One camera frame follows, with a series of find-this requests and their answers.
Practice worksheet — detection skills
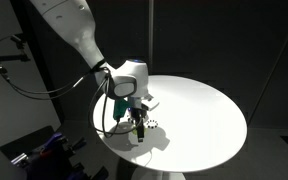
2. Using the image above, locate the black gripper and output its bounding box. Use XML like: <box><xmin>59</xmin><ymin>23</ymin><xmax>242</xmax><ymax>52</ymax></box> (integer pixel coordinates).
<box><xmin>127</xmin><ymin>97</ymin><xmax>147</xmax><ymax>143</ymax></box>

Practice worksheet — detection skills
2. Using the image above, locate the yellow green bumpy ring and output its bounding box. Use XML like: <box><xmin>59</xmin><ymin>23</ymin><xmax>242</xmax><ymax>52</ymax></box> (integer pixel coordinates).
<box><xmin>131</xmin><ymin>126</ymin><xmax>146</xmax><ymax>138</ymax></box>

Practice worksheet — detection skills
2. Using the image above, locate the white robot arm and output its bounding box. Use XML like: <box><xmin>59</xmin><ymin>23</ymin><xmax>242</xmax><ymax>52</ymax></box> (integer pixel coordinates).
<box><xmin>29</xmin><ymin>0</ymin><xmax>150</xmax><ymax>142</ymax></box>

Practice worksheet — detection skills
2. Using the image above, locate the small black white ring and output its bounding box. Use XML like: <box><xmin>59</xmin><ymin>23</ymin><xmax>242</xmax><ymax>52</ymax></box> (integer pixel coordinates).
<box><xmin>146</xmin><ymin>119</ymin><xmax>159</xmax><ymax>129</ymax></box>

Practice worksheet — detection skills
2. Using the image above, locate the green wrist camera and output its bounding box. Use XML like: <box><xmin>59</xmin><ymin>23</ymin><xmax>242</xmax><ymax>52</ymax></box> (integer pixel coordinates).
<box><xmin>113</xmin><ymin>99</ymin><xmax>129</xmax><ymax>121</ymax></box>

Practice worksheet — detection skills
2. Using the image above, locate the round white pedestal table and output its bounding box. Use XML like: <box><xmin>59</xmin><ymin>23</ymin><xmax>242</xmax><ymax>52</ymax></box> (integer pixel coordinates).
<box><xmin>93</xmin><ymin>75</ymin><xmax>247</xmax><ymax>180</ymax></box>

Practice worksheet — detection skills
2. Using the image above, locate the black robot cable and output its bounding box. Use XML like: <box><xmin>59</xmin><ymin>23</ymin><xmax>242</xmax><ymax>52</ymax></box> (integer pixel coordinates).
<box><xmin>0</xmin><ymin>29</ymin><xmax>144</xmax><ymax>139</ymax></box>

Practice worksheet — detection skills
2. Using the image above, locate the blue handled clamp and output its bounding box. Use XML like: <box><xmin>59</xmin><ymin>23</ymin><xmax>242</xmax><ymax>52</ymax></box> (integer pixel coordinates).
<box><xmin>11</xmin><ymin>133</ymin><xmax>88</xmax><ymax>180</ymax></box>

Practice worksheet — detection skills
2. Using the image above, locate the black camera stand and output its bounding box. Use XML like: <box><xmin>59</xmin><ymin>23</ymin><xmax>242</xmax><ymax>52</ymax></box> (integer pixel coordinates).
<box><xmin>0</xmin><ymin>33</ymin><xmax>29</xmax><ymax>81</ymax></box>

